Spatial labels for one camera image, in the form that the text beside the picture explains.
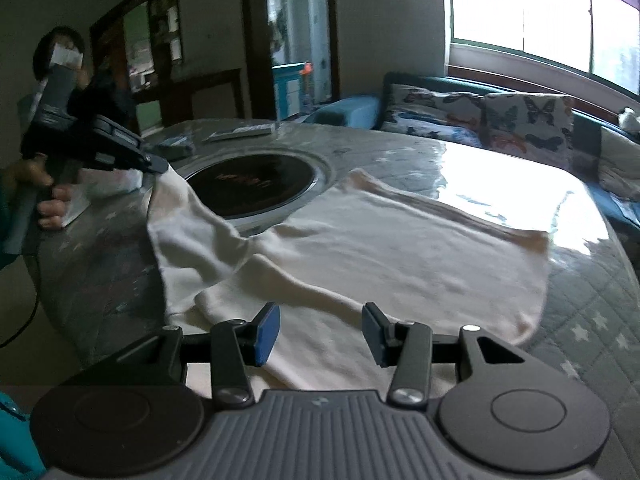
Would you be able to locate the cream white garment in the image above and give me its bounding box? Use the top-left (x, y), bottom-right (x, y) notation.
top-left (148, 169), bottom-right (548, 392)

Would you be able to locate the person in dark clothes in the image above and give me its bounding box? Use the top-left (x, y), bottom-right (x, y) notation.
top-left (32, 25), bottom-right (90, 115)

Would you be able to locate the operator left hand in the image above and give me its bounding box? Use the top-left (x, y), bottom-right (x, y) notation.
top-left (2, 154), bottom-right (74, 231)

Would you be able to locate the white plastic bag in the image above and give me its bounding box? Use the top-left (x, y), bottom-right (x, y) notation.
top-left (62, 168), bottom-right (143, 228)

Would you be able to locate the crumpled blue grey cloth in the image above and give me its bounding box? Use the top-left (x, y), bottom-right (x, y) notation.
top-left (150, 136), bottom-right (195, 162)

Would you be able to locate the dark wooden side table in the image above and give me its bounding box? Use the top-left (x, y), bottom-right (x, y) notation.
top-left (158, 68), bottom-right (246, 127)

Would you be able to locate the flat dark remote box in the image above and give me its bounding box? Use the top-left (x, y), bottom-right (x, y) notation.
top-left (203, 124), bottom-right (276, 143)

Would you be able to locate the round black induction cooktop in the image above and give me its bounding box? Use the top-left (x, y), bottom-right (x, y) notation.
top-left (178, 148), bottom-right (335, 236)

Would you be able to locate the blue white cabinet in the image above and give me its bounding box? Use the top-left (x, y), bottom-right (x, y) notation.
top-left (271, 62), bottom-right (312, 120)

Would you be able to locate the left butterfly print pillow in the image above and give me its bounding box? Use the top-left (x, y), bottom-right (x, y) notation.
top-left (380, 84), bottom-right (485, 148)

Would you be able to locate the butterfly print pillow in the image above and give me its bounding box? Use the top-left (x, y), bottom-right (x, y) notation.
top-left (380, 84), bottom-right (485, 148)
top-left (485, 92), bottom-right (574, 170)

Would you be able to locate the blue sofa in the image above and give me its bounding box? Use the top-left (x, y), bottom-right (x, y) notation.
top-left (306, 73), bottom-right (639, 242)

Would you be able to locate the right butterfly print pillow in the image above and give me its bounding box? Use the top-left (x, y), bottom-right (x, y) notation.
top-left (485, 92), bottom-right (574, 170)

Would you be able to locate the plain grey cushion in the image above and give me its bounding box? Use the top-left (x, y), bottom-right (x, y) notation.
top-left (598, 127), bottom-right (640, 202)

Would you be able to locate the white plush toy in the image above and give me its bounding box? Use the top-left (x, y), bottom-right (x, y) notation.
top-left (618, 106), bottom-right (640, 136)

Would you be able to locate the window with green frame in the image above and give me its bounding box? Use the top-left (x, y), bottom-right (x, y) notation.
top-left (450, 0), bottom-right (639, 96)

